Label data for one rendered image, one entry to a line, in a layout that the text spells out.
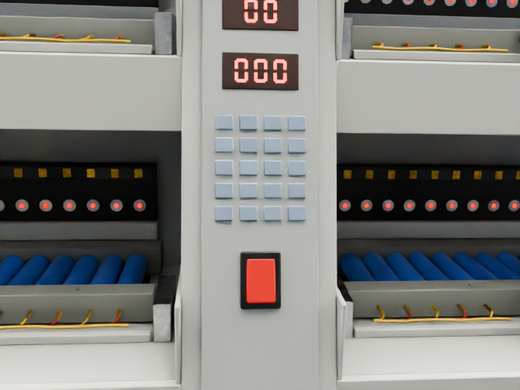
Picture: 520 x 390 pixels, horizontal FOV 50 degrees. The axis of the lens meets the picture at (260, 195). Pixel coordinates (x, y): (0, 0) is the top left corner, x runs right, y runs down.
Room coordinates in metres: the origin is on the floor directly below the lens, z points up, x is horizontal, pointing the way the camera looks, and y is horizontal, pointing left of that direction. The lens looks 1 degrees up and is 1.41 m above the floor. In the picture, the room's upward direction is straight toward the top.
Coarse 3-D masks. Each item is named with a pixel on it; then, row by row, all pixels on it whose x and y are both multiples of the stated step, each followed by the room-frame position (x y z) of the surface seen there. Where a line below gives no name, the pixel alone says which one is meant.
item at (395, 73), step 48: (336, 0) 0.34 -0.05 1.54; (384, 0) 0.52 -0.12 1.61; (432, 0) 0.52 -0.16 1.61; (480, 0) 0.53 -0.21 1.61; (336, 48) 0.34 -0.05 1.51; (384, 48) 0.40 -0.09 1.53; (432, 48) 0.40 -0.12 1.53; (480, 48) 0.42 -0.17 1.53; (336, 96) 0.35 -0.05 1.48; (384, 96) 0.35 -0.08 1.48; (432, 96) 0.35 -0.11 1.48; (480, 96) 0.35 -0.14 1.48
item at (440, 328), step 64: (384, 192) 0.52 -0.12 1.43; (448, 192) 0.52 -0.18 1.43; (512, 192) 0.53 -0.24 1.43; (384, 256) 0.50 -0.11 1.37; (448, 256) 0.50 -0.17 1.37; (512, 256) 0.50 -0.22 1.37; (384, 320) 0.40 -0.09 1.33; (448, 320) 0.40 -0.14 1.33; (512, 320) 0.42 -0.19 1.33; (384, 384) 0.34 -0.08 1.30; (448, 384) 0.35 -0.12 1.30; (512, 384) 0.35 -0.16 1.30
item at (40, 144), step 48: (0, 144) 0.52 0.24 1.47; (48, 144) 0.52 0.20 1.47; (96, 144) 0.52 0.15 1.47; (144, 144) 0.53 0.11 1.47; (384, 144) 0.55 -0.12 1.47; (432, 144) 0.55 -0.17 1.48; (480, 144) 0.56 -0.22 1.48; (48, 240) 0.52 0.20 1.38; (96, 240) 0.52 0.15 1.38; (144, 240) 0.53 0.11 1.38
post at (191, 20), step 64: (192, 0) 0.33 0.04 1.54; (320, 0) 0.34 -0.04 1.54; (192, 64) 0.33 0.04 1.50; (320, 64) 0.34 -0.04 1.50; (192, 128) 0.33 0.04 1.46; (320, 128) 0.34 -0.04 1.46; (192, 192) 0.33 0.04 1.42; (320, 192) 0.34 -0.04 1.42; (192, 256) 0.33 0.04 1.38; (320, 256) 0.34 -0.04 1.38; (192, 320) 0.33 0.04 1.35; (320, 320) 0.34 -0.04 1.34; (192, 384) 0.33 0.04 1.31; (320, 384) 0.34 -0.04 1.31
